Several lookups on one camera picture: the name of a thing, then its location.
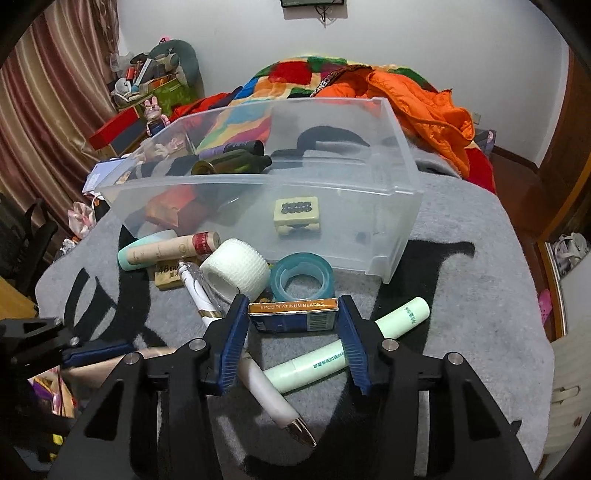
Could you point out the pink bunny toy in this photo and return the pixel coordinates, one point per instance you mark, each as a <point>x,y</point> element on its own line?
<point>154,115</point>

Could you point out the red box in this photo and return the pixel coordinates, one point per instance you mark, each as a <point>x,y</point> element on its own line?
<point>115,127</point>

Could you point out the clear plastic storage bin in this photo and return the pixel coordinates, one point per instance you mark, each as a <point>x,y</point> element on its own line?
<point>369,221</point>

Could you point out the small yellow printed box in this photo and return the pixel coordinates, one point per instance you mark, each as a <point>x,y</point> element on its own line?
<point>168,278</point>

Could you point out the wall socket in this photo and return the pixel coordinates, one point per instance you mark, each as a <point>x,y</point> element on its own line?
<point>477,117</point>

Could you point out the pink translucent bag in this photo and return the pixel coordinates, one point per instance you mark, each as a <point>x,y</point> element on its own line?
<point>81,217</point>

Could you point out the colourful patchwork quilt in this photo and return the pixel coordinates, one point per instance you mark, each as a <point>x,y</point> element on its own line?
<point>277,85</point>

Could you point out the blue tape roll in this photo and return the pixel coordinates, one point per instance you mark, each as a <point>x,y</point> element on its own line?
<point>277,277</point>

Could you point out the orange puffer jacket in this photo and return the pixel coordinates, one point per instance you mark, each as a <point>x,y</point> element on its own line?
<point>415,101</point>

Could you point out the orange and blue blade box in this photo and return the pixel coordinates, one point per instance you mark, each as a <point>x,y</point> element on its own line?
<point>291,318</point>

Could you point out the orange packet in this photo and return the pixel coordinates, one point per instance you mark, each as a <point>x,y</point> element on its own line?
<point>168,203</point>

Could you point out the pink slipper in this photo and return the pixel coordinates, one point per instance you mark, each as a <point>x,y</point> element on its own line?
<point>545,302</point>

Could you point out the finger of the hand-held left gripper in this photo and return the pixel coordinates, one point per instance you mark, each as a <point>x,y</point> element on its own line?
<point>92,353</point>

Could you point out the striped red and gold curtain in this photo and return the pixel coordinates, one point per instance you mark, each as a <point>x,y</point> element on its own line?
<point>46,92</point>

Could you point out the white pen with gold tip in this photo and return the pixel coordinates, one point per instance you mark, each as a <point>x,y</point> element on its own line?
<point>272,397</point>

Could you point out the light green tube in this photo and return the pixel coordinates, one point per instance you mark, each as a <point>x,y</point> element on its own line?
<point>406,318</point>

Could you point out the dark green glass bottle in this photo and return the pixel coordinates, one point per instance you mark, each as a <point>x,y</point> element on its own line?
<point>231,164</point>

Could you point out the grey blanket with black print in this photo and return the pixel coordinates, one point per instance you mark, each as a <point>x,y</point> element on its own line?
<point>461,300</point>

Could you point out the white shoes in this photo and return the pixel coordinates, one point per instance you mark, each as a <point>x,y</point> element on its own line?
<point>570,251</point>

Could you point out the cream mahjong tile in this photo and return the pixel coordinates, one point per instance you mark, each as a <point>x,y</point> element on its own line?
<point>298,217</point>

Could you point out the wooden door frame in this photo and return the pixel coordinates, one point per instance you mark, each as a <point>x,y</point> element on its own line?
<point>572,161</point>

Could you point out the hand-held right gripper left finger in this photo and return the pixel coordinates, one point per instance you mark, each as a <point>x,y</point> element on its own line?
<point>233,341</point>

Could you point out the black office chair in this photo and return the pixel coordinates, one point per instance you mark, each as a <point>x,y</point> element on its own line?
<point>18,240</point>

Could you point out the blue notebook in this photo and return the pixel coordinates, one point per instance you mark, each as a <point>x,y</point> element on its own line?
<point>104,173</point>

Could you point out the grey-green neck pillow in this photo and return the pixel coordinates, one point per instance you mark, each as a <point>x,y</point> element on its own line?
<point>187,55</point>

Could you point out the green paper bag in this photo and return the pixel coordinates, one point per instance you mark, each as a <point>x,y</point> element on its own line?
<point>175,94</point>

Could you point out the small wall monitor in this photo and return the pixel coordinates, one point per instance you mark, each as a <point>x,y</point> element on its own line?
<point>314,2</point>

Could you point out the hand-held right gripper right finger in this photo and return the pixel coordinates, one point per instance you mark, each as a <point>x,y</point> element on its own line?
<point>353,346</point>

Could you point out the black garment with striped band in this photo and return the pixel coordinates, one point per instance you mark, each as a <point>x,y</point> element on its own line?
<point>332,76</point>

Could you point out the purple tube with black cap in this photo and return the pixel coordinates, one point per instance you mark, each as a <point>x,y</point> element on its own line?
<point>217,148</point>

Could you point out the red garment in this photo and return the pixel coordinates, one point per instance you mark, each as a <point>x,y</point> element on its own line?
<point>203,104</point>

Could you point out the beige tube with mint cap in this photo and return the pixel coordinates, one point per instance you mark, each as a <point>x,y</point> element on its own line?
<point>161,251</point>

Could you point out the white bandage roll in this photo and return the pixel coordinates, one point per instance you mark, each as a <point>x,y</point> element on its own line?
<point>235,267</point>

